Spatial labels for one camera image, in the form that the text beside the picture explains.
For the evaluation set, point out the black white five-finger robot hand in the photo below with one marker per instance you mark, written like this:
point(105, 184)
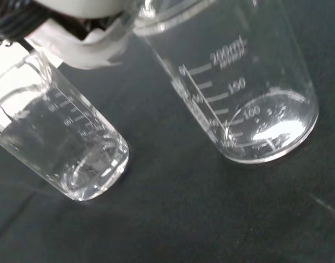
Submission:
point(82, 52)

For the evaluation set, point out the large clear glass beaker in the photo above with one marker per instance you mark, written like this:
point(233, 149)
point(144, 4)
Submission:
point(238, 90)

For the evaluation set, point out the black bench cloth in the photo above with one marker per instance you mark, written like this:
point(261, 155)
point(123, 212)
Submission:
point(184, 219)

